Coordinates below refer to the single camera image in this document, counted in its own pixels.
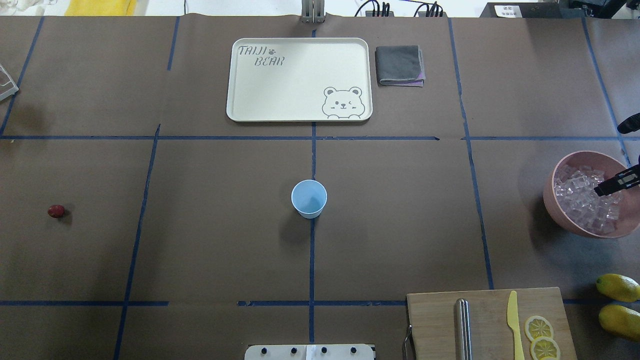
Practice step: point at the pile of clear ice cubes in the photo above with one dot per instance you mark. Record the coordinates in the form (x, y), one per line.
(574, 190)

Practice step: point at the yellow cloth in background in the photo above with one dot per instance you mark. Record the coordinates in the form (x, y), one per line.
(99, 8)

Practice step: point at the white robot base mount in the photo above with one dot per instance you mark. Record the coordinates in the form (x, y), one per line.
(349, 351)

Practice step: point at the upper whole lemon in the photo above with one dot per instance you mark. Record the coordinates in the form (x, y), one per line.
(618, 287)

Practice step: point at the red strawberry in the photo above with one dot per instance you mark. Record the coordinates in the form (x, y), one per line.
(56, 211)

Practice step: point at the lower whole lemon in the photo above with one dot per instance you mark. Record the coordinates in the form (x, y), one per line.
(620, 321)

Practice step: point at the cream bear serving tray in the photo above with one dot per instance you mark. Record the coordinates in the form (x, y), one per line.
(299, 80)

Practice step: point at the white wire cup rack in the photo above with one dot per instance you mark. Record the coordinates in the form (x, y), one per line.
(8, 86)

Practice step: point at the black box with label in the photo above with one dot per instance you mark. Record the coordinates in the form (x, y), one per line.
(553, 9)

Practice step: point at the steel cylinder tool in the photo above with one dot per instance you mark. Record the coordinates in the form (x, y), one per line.
(462, 330)

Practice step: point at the grey folded cloth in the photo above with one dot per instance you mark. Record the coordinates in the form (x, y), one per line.
(400, 65)

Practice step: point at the light blue plastic cup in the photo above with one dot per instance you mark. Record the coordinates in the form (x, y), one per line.
(309, 198)

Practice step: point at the lemon slice nearest board edge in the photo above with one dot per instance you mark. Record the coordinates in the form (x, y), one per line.
(538, 327)

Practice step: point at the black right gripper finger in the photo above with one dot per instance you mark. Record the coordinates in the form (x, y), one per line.
(621, 181)
(629, 125)

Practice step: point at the whole lemon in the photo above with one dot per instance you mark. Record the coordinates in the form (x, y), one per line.
(620, 321)
(618, 287)

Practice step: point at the grey camera post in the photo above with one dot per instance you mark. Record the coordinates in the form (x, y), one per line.
(313, 11)

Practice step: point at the wooden cutting board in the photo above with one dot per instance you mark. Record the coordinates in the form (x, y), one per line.
(432, 317)

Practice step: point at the yellow plastic knife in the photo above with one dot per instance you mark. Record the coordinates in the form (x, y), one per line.
(512, 319)

